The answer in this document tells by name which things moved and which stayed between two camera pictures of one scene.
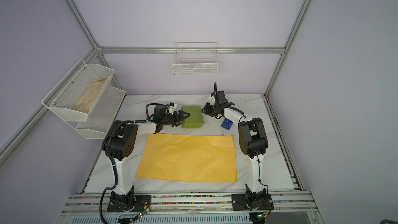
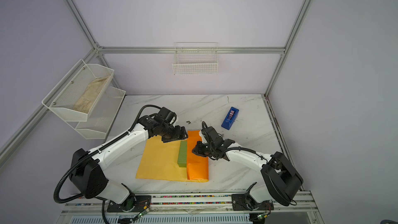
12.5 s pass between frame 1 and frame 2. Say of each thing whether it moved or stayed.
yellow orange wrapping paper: moved
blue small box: stayed
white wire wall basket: stayed
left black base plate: stayed
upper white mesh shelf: stayed
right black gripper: moved
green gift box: moved
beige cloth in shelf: stayed
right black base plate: stayed
